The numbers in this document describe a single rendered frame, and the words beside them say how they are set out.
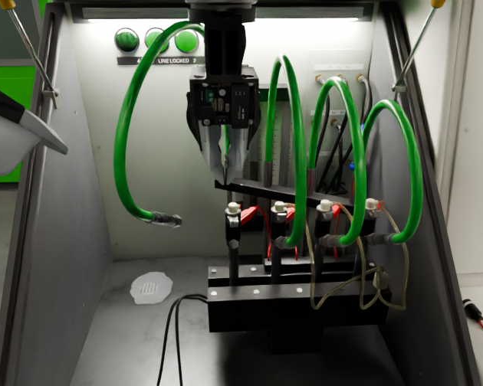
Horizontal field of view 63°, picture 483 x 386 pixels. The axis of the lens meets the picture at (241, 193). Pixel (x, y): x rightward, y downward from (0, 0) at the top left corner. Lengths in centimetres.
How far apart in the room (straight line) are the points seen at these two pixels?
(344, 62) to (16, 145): 70
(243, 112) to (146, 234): 68
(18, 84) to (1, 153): 291
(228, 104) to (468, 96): 46
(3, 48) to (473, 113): 294
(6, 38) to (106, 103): 234
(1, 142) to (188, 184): 64
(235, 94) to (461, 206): 51
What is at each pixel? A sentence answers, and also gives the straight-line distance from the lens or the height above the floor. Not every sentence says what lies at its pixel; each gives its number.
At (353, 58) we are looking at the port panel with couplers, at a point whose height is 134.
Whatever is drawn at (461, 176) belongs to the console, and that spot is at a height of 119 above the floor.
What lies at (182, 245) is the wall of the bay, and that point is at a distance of 106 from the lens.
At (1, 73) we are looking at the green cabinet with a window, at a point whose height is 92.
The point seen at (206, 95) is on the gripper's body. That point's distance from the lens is 42.
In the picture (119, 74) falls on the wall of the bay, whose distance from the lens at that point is 90.
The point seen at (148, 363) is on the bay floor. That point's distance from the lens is 85.
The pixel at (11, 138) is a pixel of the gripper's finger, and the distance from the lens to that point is 38.
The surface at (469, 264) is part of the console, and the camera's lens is 85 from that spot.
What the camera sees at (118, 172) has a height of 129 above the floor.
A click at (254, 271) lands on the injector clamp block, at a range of 79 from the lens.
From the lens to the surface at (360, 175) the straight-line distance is 52.
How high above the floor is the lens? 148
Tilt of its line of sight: 28 degrees down
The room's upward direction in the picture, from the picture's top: straight up
